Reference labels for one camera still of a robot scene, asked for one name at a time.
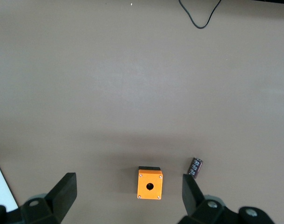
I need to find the small black connector block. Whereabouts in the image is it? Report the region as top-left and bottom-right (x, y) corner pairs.
(187, 157), (205, 180)

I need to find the orange button box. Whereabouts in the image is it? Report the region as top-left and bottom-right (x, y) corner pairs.
(136, 166), (163, 200)

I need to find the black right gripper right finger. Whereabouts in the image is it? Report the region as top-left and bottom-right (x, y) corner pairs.
(178, 174), (274, 224)

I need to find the white drawer cabinet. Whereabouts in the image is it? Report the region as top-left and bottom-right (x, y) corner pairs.
(0, 163), (19, 210)

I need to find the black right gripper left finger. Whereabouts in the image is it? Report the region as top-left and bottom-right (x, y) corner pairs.
(0, 172), (78, 224)

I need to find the thin black looped cable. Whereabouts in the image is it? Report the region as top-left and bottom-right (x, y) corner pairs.
(178, 0), (223, 29)

